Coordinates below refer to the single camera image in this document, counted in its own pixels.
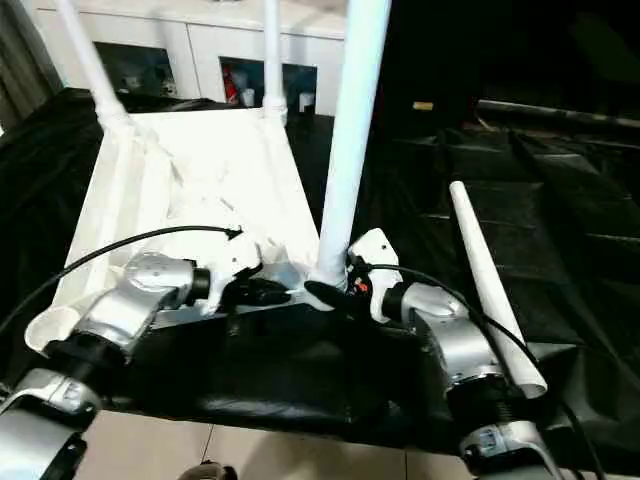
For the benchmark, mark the white plastic table leg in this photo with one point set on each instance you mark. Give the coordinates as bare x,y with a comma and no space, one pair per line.
350,125
273,60
90,60
485,275

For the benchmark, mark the white plastic table top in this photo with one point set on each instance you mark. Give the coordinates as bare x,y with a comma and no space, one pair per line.
175,175

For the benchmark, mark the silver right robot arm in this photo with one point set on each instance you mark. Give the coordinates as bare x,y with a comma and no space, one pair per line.
460,340

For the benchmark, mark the small yellow tag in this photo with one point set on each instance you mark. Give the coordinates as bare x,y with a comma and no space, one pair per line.
422,105

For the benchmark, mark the small white cup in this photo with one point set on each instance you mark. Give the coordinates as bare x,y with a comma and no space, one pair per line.
305,102

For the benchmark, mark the black work surface mat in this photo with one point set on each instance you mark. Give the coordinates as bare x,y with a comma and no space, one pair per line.
550,225

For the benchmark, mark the red white bottle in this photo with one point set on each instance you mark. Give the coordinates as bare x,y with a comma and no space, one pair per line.
229,86

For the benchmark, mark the dark grey tube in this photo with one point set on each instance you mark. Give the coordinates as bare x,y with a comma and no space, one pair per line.
560,112

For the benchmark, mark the white glass-door cabinet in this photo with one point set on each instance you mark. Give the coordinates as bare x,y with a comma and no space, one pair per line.
175,25

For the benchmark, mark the black backdrop cloth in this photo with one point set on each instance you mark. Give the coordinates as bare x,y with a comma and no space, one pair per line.
525,50

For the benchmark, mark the grey curtain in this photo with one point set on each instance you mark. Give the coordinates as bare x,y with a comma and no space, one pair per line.
20,60

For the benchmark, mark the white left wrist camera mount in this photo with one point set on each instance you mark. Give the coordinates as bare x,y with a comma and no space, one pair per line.
235,265

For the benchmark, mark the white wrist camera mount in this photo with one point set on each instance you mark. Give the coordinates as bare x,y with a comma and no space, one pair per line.
380,255
235,265

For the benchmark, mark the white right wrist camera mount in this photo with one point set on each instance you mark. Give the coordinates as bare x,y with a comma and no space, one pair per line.
380,255

